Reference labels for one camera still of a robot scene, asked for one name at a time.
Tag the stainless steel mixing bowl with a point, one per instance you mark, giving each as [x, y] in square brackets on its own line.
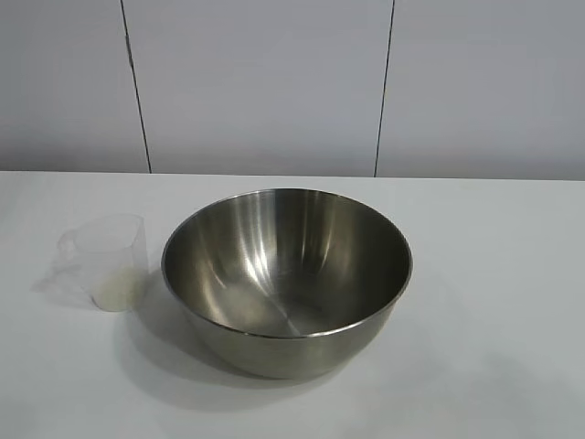
[274, 256]

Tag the clear plastic measuring cup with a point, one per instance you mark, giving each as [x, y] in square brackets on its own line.
[114, 256]

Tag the white rice grains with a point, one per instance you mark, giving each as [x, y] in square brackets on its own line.
[114, 295]

